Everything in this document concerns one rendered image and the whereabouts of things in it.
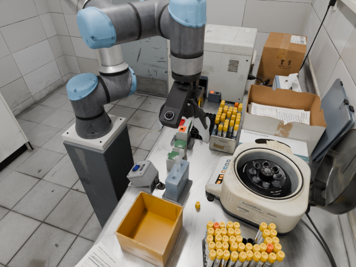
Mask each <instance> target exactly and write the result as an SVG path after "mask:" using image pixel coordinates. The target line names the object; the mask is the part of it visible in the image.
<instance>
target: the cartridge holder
mask: <svg viewBox="0 0 356 267"><path fill-rule="evenodd" d="M174 141H177V139H176V135H174V137H173V139H172V141H171V145H174V144H173V143H174ZM194 142H195V139H193V138H191V135H189V138H188V140H187V149H192V146H193V144H194Z"/></svg>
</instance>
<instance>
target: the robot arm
mask: <svg viewBox="0 0 356 267"><path fill-rule="evenodd" d="M64 2H65V3H66V4H67V5H68V6H69V7H70V8H71V10H72V11H73V12H74V13H75V14H76V15H77V25H78V29H79V32H80V34H81V37H82V38H83V40H84V42H85V44H86V45H87V46H88V47H89V48H91V49H97V50H98V53H99V56H100V61H101V66H100V67H99V73H100V75H98V76H96V75H95V74H92V73H87V74H86V73H83V74H79V75H76V76H74V77H73V78H71V79H70V80H69V81H68V83H67V85H66V90H67V93H68V98H69V99H70V102H71V105H72V107H73V110H74V113H75V117H76V121H75V130H76V133H77V135H78V136H79V137H81V138H83V139H98V138H101V137H103V136H105V135H107V134H108V133H109V132H110V131H111V129H112V121H111V119H110V117H109V116H108V114H107V113H106V111H105V109H104V105H106V104H108V103H111V102H114V101H117V100H120V99H122V98H127V97H128V96H130V95H133V94H134V92H135V91H136V88H137V79H136V76H135V73H134V71H133V70H132V69H131V68H130V67H128V64H126V63H125V62H124V61H123V57H122V51H121V46H120V44H122V43H127V42H132V41H136V40H141V39H146V38H150V37H155V36H161V37H163V38H165V39H169V40H170V53H171V54H169V57H170V59H171V70H172V78H173V79H174V80H175V81H174V82H173V85H172V87H171V90H170V92H169V95H168V97H167V100H166V102H165V103H164V104H163V105H162V107H161V109H160V112H159V118H158V129H159V130H160V131H161V130H162V128H163V127H164V126H166V127H170V128H174V129H176V128H178V127H179V124H180V122H181V119H182V117H186V119H188V118H190V117H192V116H194V118H195V119H194V120H193V123H192V124H193V125H194V127H195V128H197V129H198V131H199V135H200V136H201V137H202V141H204V142H205V143H207V144H208V143H209V139H210V135H209V127H210V119H209V118H208V117H206V115H205V113H204V111H203V109H201V108H200V107H202V105H203V100H204V88H205V87H202V86H199V79H200V77H201V71H202V68H203V55H204V52H203V50H204V37H205V29H206V22H207V16H206V9H207V1H206V0H169V1H166V0H140V1H139V2H132V3H124V4H113V3H112V1H111V0H64ZM200 88H201V89H202V90H199V89H200ZM202 95H203V96H202ZM199 101H200V107H199V106H198V104H199Z"/></svg>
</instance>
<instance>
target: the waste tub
mask: <svg viewBox="0 0 356 267"><path fill-rule="evenodd" d="M183 209H184V207H183V206H181V205H178V204H176V203H173V202H170V201H167V200H165V199H162V198H159V197H156V196H154V195H151V194H149V193H146V192H143V191H140V193H139V194H138V196H137V197H136V199H135V201H134V202H133V204H132V205H131V207H130V208H129V210H128V211H127V213H126V215H125V216H124V218H123V219H122V221H121V223H120V224H119V225H118V227H117V228H116V230H115V232H114V234H116V237H117V239H118V242H119V244H120V247H121V249H122V250H123V251H125V252H128V253H130V254H132V255H134V256H136V257H138V258H140V259H142V260H144V261H146V262H149V263H151V264H153V265H155V266H157V265H159V266H160V267H166V264H167V261H168V259H169V257H170V254H171V252H172V249H173V247H174V245H175V242H176V240H177V237H178V235H179V233H180V231H181V228H182V226H183Z"/></svg>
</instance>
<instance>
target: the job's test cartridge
mask: <svg viewBox="0 0 356 267"><path fill-rule="evenodd" d="M187 132H188V127H186V126H180V127H179V128H178V129H177V131H176V139H180V140H184V141H187V140H188V138H189V135H190V131H189V133H187Z"/></svg>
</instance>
